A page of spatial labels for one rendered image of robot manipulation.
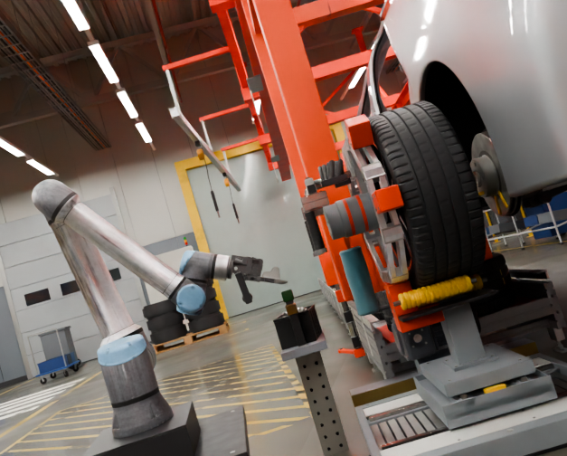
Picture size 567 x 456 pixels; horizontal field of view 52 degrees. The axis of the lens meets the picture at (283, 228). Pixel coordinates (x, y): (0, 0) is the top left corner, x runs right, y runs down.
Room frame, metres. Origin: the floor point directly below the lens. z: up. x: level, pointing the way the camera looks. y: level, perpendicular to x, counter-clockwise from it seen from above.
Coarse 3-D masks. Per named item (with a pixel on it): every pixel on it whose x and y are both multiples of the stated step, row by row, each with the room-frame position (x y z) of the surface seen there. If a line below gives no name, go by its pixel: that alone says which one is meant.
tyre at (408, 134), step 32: (384, 128) 1.89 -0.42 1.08; (416, 128) 1.85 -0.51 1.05; (448, 128) 1.83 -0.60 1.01; (416, 160) 1.81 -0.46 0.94; (448, 160) 1.79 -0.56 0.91; (416, 192) 1.79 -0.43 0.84; (448, 192) 1.80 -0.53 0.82; (416, 224) 1.81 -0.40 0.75; (448, 224) 1.82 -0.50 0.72; (480, 224) 1.83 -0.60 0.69; (416, 256) 1.88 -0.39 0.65; (448, 256) 1.89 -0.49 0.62; (480, 256) 1.92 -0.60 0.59; (416, 288) 2.07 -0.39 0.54
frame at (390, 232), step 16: (368, 176) 1.85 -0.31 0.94; (384, 176) 1.85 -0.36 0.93; (352, 192) 2.34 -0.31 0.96; (384, 224) 1.85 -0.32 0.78; (400, 224) 1.85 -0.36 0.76; (368, 240) 2.35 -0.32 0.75; (384, 240) 1.86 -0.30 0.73; (400, 240) 1.87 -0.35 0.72; (384, 256) 2.29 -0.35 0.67; (400, 256) 1.93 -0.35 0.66; (384, 272) 2.11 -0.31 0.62; (400, 272) 1.99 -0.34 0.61
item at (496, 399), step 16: (416, 384) 2.36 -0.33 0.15; (432, 384) 2.28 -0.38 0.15; (496, 384) 2.04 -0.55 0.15; (512, 384) 1.95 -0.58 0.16; (528, 384) 1.89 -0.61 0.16; (544, 384) 1.89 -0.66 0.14; (432, 400) 2.06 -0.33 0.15; (448, 400) 2.02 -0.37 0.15; (464, 400) 1.89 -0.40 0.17; (480, 400) 1.89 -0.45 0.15; (496, 400) 1.89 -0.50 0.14; (512, 400) 1.89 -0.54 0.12; (528, 400) 1.89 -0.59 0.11; (544, 400) 1.89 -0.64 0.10; (448, 416) 1.90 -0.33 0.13; (464, 416) 1.89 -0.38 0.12; (480, 416) 1.89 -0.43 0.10
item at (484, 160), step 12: (480, 144) 2.13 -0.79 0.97; (492, 144) 2.02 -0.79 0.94; (480, 156) 2.16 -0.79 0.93; (492, 156) 2.05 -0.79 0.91; (480, 168) 2.08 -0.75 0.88; (492, 168) 2.07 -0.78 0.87; (492, 180) 2.07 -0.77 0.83; (504, 180) 2.02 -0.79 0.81; (492, 192) 2.10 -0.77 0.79; (504, 192) 2.05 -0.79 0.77; (492, 204) 2.21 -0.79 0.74; (504, 204) 2.09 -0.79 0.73
